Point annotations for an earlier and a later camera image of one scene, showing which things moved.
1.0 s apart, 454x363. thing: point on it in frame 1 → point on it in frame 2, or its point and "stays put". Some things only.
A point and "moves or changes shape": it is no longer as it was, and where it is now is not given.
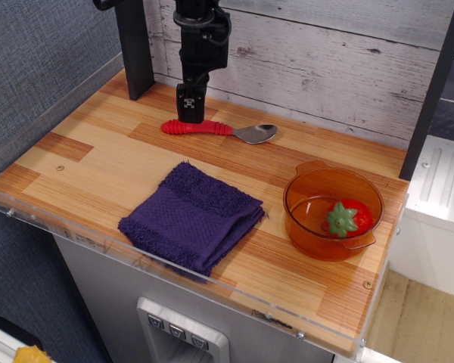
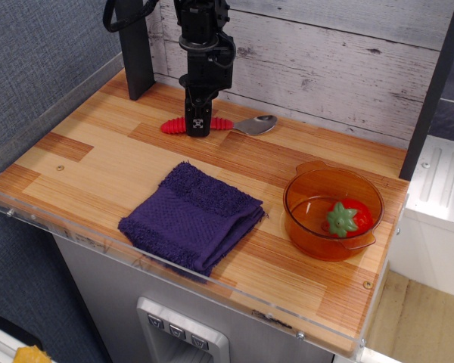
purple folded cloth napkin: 192,220 stays put
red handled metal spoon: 253,134 moves or changes shape
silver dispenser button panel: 177,336 stays put
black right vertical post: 426,118 stays put
